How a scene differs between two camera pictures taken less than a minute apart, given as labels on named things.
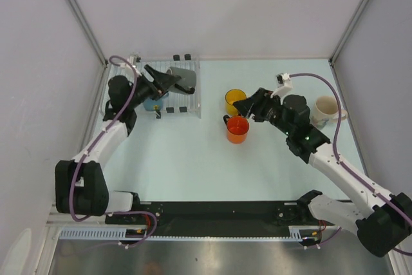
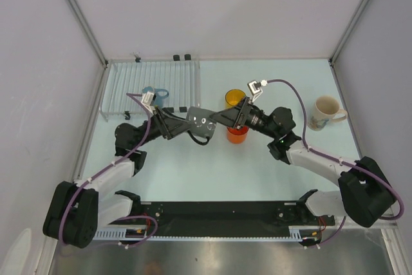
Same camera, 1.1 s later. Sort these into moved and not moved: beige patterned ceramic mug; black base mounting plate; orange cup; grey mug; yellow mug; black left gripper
Moved: grey mug; black left gripper
Not moved: black base mounting plate; orange cup; yellow mug; beige patterned ceramic mug
